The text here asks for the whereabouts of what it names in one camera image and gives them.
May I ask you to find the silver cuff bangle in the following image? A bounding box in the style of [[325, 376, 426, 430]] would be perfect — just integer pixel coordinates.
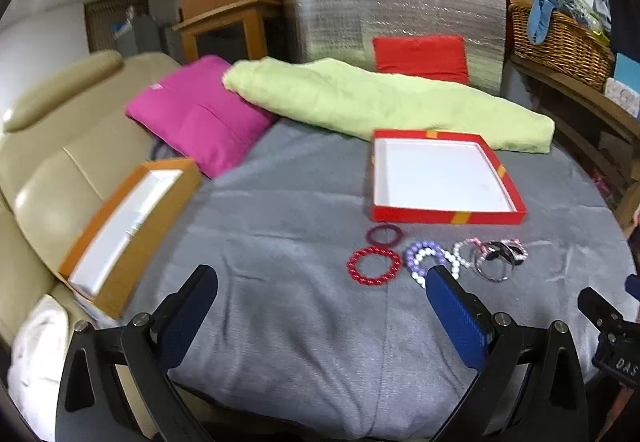
[[473, 250, 515, 283]]

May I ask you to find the white pearl bracelet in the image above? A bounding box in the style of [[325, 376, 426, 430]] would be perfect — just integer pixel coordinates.
[[411, 248, 462, 290]]

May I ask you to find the pale pink bead bracelet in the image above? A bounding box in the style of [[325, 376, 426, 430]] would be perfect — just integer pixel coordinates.
[[451, 237, 490, 271]]

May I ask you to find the black bow hair tie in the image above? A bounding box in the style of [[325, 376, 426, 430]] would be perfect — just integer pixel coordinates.
[[482, 238, 530, 268]]

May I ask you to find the maroon hair tie ring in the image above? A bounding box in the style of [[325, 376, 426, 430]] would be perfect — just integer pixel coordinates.
[[364, 223, 405, 247]]

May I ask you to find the red bead bracelet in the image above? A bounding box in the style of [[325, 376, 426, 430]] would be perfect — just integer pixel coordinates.
[[346, 246, 403, 285]]

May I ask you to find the red shallow jewelry box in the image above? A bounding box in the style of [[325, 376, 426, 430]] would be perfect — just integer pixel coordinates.
[[371, 130, 527, 225]]

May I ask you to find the orange box lid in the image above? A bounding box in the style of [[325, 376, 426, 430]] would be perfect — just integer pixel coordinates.
[[58, 157, 202, 320]]

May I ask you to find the white pillow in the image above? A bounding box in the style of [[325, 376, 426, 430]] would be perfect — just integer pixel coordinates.
[[8, 295, 70, 441]]

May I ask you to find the beige leather armchair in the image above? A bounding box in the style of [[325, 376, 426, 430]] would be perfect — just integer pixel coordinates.
[[0, 48, 182, 348]]

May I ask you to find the magenta pillow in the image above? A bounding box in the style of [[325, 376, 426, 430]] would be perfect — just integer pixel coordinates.
[[125, 55, 276, 179]]

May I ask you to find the wooden shelf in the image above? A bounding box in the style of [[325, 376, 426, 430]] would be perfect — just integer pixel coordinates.
[[508, 52, 640, 183]]

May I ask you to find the light green folded blanket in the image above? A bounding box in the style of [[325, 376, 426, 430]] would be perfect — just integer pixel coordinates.
[[221, 58, 554, 154]]

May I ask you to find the small red pillow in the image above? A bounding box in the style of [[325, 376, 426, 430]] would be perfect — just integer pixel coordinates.
[[372, 36, 470, 84]]

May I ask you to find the blue cardboard box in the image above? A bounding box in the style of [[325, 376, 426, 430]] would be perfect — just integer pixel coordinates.
[[613, 53, 640, 93]]

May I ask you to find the wicker basket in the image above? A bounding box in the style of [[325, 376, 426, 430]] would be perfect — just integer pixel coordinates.
[[509, 4, 615, 91]]

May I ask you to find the silver insulated foil panel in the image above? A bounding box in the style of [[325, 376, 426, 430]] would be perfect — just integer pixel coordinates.
[[284, 0, 506, 95]]

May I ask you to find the blue cloth in basket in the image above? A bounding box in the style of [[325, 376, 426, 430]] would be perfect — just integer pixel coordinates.
[[526, 0, 562, 46]]

